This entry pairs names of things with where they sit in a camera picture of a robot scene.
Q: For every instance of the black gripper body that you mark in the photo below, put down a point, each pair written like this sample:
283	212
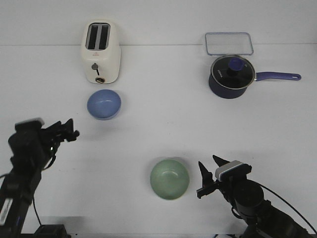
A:
223	187
50	137

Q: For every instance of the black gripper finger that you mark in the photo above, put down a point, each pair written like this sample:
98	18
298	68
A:
67	129
206	175
219	161
72	136

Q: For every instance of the green bowl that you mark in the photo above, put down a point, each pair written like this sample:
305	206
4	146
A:
169	179

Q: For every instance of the blue bowl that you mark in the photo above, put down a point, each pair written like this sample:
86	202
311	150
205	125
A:
104	104

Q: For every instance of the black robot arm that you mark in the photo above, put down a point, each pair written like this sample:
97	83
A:
34	150
247	201

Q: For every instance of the white two-slot toaster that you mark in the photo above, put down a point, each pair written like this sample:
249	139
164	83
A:
100	52

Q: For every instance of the glass lid with blue knob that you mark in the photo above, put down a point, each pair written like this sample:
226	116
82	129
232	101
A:
233	72

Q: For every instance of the clear rectangular container lid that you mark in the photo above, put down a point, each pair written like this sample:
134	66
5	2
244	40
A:
228	43

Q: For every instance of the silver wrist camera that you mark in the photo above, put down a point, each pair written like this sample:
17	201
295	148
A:
232	169
30	124

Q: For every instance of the blue saucepan with handle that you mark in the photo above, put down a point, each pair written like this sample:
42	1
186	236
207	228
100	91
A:
226	93

